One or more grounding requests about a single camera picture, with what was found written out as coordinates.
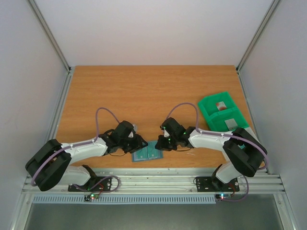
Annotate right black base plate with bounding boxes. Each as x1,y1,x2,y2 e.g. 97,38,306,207
193,176,240,192

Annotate white tray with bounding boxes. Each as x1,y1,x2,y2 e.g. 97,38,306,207
245,127,257,138

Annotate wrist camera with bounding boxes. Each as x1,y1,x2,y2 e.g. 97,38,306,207
128,124,138,138
163,129,169,137

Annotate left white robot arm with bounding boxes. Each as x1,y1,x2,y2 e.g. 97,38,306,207
25,121,148,191

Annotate circuit board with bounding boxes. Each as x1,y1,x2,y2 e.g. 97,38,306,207
84,194,100,202
215,193,234,200

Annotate grey slotted cable duct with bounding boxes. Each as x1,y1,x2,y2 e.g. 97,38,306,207
32,195,216,205

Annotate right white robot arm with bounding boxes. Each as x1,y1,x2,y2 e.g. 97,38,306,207
155,117,267,191

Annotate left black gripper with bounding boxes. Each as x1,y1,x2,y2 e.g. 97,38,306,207
119,134,148,153

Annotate green bin far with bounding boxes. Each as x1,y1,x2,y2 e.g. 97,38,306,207
197,92,237,122

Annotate left circuit board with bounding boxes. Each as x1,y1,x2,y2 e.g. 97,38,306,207
84,194,100,202

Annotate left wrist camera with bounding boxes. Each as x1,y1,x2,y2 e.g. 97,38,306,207
128,124,138,138

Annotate blue card holder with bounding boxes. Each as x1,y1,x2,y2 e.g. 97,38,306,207
131,140,164,162

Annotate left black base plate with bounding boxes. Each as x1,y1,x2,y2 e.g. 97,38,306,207
68,176,112,192

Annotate grey card in bin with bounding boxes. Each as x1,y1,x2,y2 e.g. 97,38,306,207
224,118,238,131

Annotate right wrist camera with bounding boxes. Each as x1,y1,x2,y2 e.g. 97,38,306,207
163,129,169,137

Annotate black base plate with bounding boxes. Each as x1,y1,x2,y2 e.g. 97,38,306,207
68,176,112,192
193,176,240,192

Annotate red white card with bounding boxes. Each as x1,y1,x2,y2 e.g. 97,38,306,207
215,101,227,111

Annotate right circuit board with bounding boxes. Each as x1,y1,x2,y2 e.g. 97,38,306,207
215,193,234,200

